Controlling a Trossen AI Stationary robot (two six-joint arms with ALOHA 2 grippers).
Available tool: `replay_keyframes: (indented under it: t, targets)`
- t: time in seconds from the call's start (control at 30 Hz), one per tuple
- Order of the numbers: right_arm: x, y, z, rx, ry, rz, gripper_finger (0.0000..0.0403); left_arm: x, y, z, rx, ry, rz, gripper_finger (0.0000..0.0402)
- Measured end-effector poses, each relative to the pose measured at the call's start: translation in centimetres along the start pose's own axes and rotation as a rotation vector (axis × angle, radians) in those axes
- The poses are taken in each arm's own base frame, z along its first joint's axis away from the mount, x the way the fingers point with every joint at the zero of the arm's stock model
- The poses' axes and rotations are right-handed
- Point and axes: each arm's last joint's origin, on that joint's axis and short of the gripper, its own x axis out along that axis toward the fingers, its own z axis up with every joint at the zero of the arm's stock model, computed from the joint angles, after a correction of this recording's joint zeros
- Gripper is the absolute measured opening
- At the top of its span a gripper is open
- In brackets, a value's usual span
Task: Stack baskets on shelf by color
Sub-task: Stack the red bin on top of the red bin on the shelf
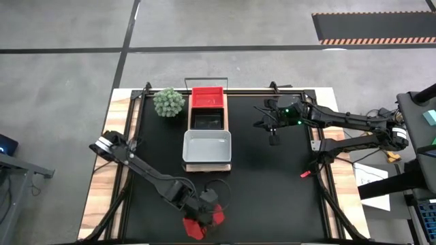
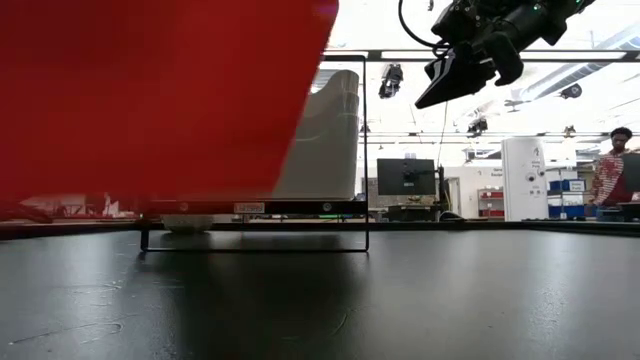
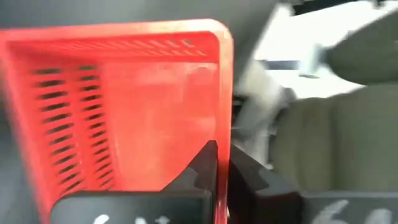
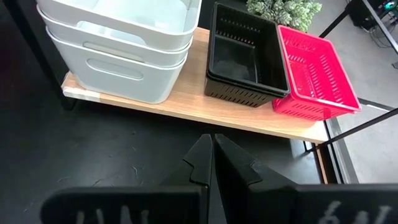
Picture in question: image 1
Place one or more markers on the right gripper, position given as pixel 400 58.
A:
pixel 273 114

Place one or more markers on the green plant in white pot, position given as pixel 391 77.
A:
pixel 168 102

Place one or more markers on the black cart beam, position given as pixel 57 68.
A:
pixel 391 183

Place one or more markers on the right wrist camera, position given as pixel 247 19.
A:
pixel 274 139

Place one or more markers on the black plastic mesh basket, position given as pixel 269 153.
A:
pixel 207 119

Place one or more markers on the teal box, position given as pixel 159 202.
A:
pixel 431 117

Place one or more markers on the grey metal desk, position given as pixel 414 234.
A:
pixel 17 177

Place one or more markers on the black pole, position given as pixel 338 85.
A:
pixel 425 95

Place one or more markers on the black aluminium rig frame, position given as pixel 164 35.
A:
pixel 123 211

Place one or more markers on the grey metal bracket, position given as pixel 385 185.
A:
pixel 315 145

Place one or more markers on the dark monitor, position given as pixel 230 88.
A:
pixel 7 144

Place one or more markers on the black hazard-striped floor mat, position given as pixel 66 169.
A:
pixel 374 25

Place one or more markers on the white plastic storage bin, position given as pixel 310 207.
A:
pixel 206 146

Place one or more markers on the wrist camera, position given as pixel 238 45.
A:
pixel 274 139
pixel 208 196

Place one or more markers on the red plastic mesh basket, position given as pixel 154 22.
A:
pixel 194 229
pixel 207 97

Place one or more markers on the black power adapter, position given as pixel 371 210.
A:
pixel 385 112

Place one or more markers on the small red clip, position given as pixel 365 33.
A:
pixel 305 174

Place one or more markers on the backlit keyboard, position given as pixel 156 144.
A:
pixel 428 214

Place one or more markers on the wooden shelf with black rails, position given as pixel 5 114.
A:
pixel 207 167

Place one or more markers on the black tablet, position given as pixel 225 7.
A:
pixel 427 150

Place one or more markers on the white paper sheet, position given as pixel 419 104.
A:
pixel 374 200

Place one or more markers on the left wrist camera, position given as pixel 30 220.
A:
pixel 208 196

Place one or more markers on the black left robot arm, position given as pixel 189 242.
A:
pixel 150 173

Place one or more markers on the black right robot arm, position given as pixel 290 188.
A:
pixel 340 117

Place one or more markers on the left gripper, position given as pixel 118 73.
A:
pixel 199 212

